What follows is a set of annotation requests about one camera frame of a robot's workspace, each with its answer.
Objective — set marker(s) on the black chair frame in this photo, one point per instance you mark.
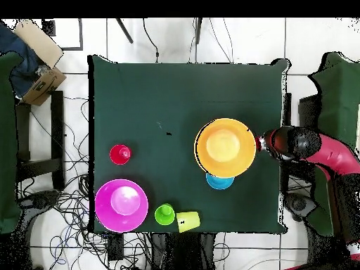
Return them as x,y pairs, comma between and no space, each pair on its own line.
57,140
308,112

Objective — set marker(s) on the dark green tablecloth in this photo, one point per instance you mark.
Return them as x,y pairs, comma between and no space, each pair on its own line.
126,92

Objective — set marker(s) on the green-covered side table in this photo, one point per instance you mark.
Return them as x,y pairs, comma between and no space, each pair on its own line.
340,98
7,140

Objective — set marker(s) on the brown cardboard box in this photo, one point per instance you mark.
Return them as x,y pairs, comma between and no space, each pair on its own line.
42,87

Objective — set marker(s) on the beige cardboard sheet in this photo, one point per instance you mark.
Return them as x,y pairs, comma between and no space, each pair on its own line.
39,42

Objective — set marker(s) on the orange plastic bowl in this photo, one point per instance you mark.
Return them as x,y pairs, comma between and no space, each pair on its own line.
225,146

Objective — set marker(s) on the red plastic cup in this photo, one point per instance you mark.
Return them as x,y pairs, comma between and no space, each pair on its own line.
120,154

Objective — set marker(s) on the green plastic cup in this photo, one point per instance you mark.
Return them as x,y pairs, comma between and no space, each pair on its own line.
164,215

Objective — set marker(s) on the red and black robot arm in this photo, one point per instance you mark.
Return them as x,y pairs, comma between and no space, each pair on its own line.
332,157

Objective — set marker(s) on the pink plastic bowl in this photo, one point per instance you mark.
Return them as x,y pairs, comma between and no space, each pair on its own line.
121,205

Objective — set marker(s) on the small blue plastic bowl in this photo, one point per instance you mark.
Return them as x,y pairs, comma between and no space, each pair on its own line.
219,182

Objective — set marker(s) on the blue cloth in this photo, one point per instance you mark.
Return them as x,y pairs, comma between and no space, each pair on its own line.
19,64

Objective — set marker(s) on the grey metal frame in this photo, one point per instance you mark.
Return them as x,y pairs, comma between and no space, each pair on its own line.
81,33

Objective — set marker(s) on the yellow plastic cup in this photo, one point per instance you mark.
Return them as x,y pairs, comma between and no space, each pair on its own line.
188,221

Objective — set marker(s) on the black power box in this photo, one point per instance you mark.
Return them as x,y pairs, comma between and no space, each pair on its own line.
115,247

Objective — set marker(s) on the black stand leg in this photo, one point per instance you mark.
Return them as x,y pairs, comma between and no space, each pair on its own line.
198,31
125,31

